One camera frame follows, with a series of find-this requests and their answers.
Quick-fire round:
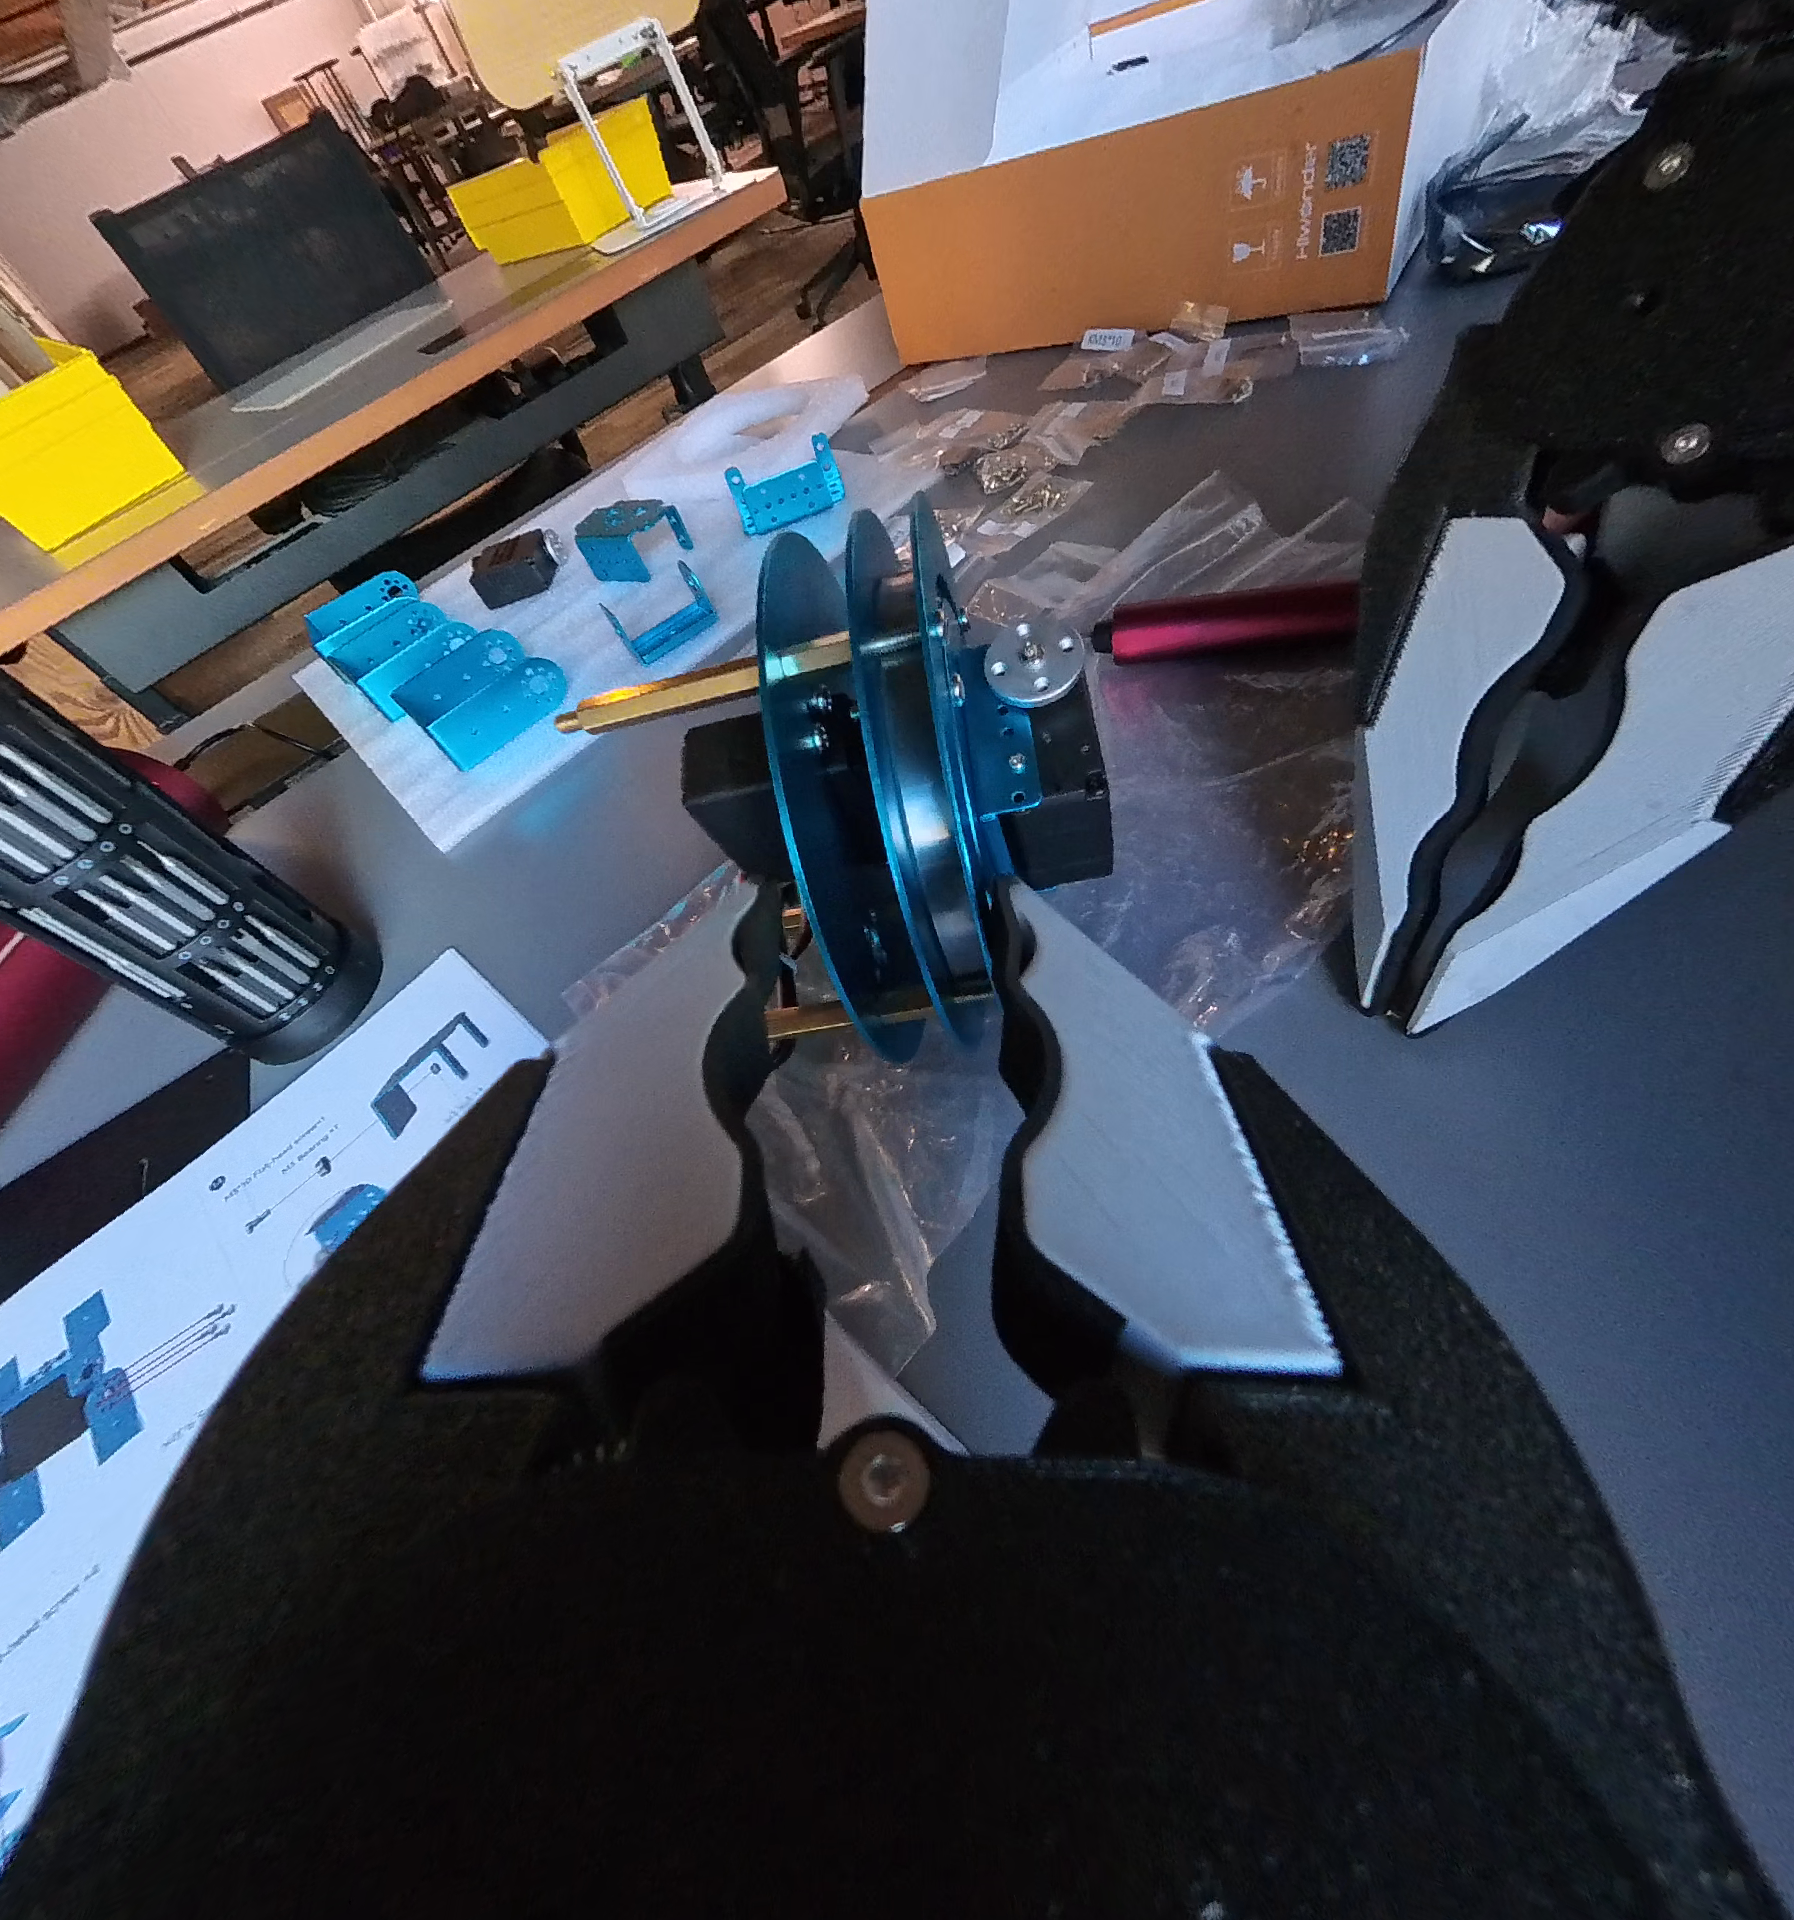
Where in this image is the clear plastic bag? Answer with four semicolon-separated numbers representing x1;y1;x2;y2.
565;464;1377;1381

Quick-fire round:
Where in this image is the blue robot arm base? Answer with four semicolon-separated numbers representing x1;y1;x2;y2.
557;486;1119;1069

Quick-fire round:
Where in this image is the white foam ring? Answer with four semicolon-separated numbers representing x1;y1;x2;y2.
620;377;875;506

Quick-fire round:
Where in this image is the grey desk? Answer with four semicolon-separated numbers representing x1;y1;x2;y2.
0;279;1794;1920

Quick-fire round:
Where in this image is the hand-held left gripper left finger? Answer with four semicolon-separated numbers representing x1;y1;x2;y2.
413;880;830;1464

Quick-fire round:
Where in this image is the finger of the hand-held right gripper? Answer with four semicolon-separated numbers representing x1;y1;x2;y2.
1407;544;1794;1041
1352;511;1592;1022

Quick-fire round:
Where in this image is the black office chair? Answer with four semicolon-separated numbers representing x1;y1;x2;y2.
691;0;875;325

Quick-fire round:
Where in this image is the black screwdriver bit holder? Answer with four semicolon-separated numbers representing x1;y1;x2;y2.
0;619;385;1069

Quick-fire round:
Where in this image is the cream round panel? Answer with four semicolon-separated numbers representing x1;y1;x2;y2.
444;0;721;109

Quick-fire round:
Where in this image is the pile of small screw bags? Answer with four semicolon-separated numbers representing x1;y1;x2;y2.
849;298;1407;530

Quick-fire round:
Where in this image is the bag of dark parts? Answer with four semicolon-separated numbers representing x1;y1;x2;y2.
1417;88;1592;289

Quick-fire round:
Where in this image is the white instruction sheet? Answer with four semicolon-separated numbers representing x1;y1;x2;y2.
0;947;557;1890

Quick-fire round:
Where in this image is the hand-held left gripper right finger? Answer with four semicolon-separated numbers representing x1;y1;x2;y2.
988;888;1352;1472

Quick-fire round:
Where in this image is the orange cardboard box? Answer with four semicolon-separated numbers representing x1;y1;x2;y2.
856;0;1438;368

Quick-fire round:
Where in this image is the blue U bracket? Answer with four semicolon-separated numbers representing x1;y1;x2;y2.
594;560;725;672
725;431;849;530
575;493;691;584

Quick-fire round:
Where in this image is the white metal stand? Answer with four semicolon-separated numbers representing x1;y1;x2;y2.
553;10;733;258

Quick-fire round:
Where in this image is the red electric screwdriver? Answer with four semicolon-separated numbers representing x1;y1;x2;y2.
1101;579;1365;672

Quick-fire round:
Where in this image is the white foam sheet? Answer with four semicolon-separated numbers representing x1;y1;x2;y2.
293;435;898;860

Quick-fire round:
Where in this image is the open laptop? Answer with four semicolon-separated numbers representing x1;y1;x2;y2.
87;109;460;416

